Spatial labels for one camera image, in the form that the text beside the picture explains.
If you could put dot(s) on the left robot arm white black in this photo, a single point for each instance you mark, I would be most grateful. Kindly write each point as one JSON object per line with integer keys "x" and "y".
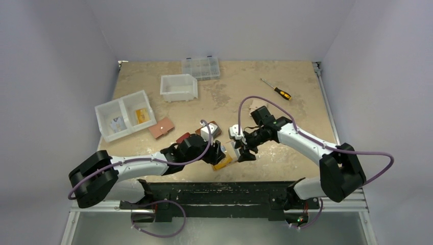
{"x": 101, "y": 175}

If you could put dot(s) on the dark red card holder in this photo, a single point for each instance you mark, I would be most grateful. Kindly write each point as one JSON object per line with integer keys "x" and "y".
{"x": 182, "y": 138}

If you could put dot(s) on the aluminium frame rail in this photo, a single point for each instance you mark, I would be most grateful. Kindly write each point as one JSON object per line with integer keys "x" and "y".
{"x": 355, "y": 202}

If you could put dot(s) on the white two-compartment bin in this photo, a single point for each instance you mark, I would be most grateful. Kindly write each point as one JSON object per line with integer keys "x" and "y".
{"x": 124, "y": 106}

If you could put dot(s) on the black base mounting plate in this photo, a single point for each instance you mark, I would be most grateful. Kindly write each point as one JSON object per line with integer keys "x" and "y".
{"x": 264, "y": 199}

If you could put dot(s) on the orange card holder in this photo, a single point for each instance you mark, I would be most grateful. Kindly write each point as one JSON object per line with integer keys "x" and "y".
{"x": 223, "y": 163}

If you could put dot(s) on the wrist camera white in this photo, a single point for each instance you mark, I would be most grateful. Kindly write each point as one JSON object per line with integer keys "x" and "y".
{"x": 207, "y": 136}
{"x": 237, "y": 136}

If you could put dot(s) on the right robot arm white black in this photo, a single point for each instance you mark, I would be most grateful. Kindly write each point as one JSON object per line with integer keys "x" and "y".
{"x": 340, "y": 172}

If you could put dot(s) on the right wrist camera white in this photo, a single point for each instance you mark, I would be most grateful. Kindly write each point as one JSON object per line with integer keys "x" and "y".
{"x": 237, "y": 136}

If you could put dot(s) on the clear compartment organizer box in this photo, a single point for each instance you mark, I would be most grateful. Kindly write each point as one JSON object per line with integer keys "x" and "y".
{"x": 204, "y": 68}

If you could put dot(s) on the pink tan card holder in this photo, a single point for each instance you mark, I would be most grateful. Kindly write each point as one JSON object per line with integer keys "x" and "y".
{"x": 163, "y": 127}

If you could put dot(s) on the brown leather card holder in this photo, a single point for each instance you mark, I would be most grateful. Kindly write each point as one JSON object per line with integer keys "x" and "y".
{"x": 215, "y": 129}

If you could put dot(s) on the yellow black screwdriver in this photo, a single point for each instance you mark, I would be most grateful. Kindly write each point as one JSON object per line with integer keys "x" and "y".
{"x": 282, "y": 93}

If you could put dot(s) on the white small open bin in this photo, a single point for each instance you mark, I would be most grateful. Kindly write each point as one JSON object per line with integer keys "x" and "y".
{"x": 182, "y": 87}

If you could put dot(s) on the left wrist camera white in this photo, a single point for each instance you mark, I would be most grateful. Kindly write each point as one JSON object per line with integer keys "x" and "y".
{"x": 207, "y": 136}

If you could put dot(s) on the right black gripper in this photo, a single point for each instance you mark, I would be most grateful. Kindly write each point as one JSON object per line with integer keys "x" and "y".
{"x": 243, "y": 145}

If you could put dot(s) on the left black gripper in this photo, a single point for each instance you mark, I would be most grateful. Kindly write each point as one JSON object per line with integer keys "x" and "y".
{"x": 215, "y": 154}

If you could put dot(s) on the white VIP credit card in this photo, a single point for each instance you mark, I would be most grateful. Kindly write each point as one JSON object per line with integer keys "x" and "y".
{"x": 117, "y": 124}

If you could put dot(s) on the beige card holder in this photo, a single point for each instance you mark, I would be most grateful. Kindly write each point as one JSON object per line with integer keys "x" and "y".
{"x": 256, "y": 104}

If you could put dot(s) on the gold credit card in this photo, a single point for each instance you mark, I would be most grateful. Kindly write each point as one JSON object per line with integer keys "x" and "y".
{"x": 142, "y": 115}

